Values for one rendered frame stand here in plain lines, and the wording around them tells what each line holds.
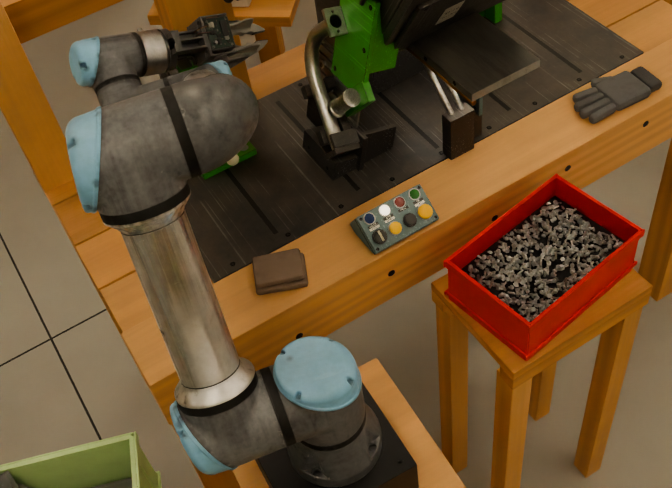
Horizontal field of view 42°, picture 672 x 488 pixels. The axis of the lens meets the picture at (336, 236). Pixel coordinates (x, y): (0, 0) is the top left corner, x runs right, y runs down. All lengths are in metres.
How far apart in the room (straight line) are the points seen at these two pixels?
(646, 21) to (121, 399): 1.77
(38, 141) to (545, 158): 1.05
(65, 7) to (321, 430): 1.06
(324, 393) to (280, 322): 0.47
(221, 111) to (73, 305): 1.98
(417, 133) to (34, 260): 1.67
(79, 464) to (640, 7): 1.63
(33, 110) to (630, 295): 1.24
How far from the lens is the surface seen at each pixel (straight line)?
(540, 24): 2.20
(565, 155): 1.87
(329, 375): 1.22
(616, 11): 2.29
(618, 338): 1.89
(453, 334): 1.85
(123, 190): 1.07
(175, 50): 1.52
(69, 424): 2.73
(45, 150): 1.96
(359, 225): 1.68
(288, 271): 1.65
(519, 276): 1.67
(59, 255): 3.14
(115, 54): 1.50
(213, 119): 1.06
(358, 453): 1.35
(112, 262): 1.83
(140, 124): 1.06
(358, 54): 1.72
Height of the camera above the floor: 2.21
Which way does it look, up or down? 49 degrees down
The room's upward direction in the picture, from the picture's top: 10 degrees counter-clockwise
